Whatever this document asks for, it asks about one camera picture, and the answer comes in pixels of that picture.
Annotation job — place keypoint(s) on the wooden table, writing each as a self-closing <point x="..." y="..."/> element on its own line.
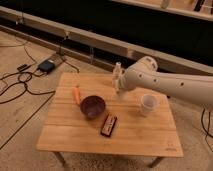
<point x="67" y="130"/>

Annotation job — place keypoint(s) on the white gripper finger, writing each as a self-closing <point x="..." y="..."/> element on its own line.
<point x="116" y="86"/>

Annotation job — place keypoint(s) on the orange carrot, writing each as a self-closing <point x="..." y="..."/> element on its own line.
<point x="76" y="94"/>

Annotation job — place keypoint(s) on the clear plastic bottle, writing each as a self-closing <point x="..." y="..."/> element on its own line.
<point x="117" y="71"/>

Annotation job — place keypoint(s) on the white ceramic cup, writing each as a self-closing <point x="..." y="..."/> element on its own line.
<point x="148" y="103"/>

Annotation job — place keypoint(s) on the long wooden bench rail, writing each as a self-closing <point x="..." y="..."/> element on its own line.
<point x="132" y="51"/>

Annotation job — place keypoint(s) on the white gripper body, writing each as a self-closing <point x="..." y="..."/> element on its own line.
<point x="122" y="85"/>

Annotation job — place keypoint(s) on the purple bowl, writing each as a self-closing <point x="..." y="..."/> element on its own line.
<point x="92" y="106"/>

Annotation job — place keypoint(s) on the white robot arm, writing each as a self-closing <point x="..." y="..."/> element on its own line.
<point x="195" y="89"/>

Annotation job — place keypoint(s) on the black power adapter box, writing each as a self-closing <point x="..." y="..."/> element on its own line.
<point x="46" y="66"/>

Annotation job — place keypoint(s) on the dark red snack bar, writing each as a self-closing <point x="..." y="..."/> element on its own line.
<point x="108" y="125"/>

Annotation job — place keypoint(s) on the small black plug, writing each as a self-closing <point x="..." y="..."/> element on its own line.
<point x="23" y="67"/>

